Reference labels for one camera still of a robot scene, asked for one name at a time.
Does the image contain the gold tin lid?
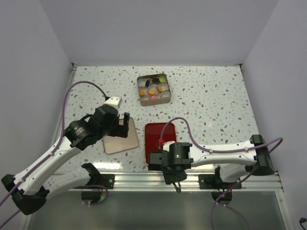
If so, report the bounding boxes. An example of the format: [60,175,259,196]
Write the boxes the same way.
[103,118,139,154]

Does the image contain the metal tongs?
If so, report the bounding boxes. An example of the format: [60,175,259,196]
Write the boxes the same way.
[173,182,181,194]

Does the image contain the orange round cookie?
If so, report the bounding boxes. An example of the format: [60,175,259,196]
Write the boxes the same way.
[148,89,156,95]

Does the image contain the orange flower cookie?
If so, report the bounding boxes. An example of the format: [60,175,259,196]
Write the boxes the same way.
[157,86,163,92]

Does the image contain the green round cookie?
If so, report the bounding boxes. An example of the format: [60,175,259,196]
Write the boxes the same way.
[159,77,166,83]

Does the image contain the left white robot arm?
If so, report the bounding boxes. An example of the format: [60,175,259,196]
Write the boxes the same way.
[1,105,130,215]

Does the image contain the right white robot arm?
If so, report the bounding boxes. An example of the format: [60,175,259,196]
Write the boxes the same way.
[148,135,274,188]

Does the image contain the red rectangular tray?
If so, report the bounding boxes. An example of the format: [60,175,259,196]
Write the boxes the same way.
[144,123,177,165]

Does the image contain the gold cookie tin box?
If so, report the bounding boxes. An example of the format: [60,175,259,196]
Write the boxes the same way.
[137,73,172,107]

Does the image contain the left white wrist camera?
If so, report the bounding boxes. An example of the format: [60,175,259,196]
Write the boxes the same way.
[104,96,122,109]

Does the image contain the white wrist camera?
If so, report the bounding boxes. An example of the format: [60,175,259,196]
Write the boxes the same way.
[104,96,122,109]
[157,139,175,152]

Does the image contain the aluminium frame rail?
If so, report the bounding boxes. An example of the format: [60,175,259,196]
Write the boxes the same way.
[101,171,283,192]

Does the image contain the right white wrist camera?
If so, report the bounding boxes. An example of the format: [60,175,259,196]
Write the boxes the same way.
[157,139,175,152]

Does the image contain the right black base bracket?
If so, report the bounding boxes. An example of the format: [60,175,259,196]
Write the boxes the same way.
[198,174,241,190]

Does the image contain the black base bracket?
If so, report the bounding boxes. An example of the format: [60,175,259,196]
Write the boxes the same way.
[98,174,115,189]
[198,174,241,190]

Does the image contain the left black base bracket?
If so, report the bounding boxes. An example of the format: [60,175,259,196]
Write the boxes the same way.
[98,174,115,189]

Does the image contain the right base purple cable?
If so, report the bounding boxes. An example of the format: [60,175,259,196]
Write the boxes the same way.
[211,174,249,230]

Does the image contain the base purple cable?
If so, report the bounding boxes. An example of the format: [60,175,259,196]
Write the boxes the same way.
[211,174,249,230]
[81,183,110,206]

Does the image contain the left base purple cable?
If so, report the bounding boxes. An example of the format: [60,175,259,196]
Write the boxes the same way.
[81,183,110,206]

